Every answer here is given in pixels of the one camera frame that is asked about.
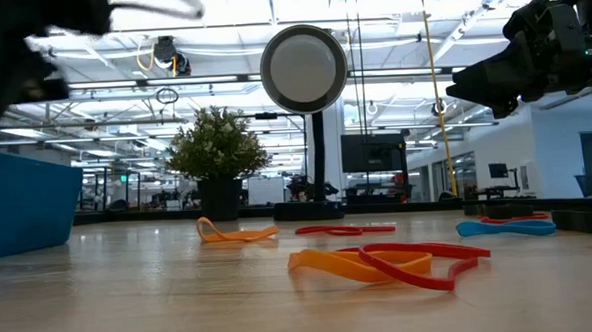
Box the black television screen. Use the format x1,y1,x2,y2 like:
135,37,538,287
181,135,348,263
340,131,409,175

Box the black ceiling cable reel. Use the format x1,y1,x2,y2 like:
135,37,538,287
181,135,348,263
150,33,194,79

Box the black flat tray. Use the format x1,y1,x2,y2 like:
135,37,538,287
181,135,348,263
549,206,592,239

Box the blue rubber band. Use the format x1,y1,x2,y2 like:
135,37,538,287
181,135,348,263
455,216,558,241

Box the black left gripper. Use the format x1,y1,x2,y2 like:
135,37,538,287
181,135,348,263
0,33,73,124

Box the black round low object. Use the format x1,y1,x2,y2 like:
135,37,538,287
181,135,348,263
482,202,536,221

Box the orange rubber band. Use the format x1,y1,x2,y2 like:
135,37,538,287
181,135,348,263
195,213,281,245
286,242,435,289

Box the yellow hanging pole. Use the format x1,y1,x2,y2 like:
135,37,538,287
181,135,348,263
417,0,459,198

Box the red rubber band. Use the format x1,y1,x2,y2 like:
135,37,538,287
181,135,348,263
477,210,552,226
294,221,397,239
335,237,494,297

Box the grey left arm cable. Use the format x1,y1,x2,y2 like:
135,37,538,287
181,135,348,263
108,0,206,24

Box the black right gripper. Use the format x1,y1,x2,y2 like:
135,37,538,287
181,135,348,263
440,1,592,122

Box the blue plastic bin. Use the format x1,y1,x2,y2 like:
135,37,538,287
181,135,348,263
0,143,88,262

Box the black plant pot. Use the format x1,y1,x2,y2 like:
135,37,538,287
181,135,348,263
196,176,245,223

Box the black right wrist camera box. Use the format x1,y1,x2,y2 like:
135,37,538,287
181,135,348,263
500,0,553,42

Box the black table edge rail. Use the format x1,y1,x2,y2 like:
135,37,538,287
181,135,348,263
72,188,592,233

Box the green artificial plant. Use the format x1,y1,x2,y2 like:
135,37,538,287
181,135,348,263
162,103,273,185

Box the small computer monitor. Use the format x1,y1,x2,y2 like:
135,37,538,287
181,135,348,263
487,162,511,181

